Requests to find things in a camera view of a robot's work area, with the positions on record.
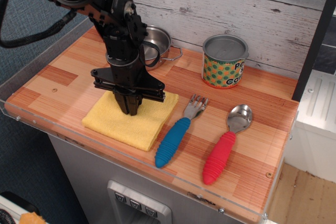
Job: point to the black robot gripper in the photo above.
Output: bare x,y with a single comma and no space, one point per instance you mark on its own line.
129,79

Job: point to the yellow cloth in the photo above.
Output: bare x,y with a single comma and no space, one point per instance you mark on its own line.
139,131

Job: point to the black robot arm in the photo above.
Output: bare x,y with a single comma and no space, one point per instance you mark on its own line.
123,34

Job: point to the small steel pot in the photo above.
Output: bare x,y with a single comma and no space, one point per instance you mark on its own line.
157,45

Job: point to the grey toy fridge cabinet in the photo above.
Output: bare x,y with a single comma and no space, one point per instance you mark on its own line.
89,171

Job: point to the toy peas and carrots can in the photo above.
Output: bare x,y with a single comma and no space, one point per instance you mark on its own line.
224,59

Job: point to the silver dispenser button panel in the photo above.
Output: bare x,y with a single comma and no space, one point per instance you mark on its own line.
130,206

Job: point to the orange plush object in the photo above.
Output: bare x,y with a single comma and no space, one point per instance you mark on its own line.
31,218

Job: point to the white toy cabinet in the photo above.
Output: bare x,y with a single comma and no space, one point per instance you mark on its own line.
311,146

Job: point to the blue handled fork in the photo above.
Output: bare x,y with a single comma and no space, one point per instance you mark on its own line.
170,143

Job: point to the red handled spoon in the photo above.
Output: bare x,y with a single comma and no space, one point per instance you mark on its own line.
239,119

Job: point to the clear acrylic guard rail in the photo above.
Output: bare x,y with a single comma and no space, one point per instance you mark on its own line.
61,93

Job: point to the black vertical post right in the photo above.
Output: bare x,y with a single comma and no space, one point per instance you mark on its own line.
312,54

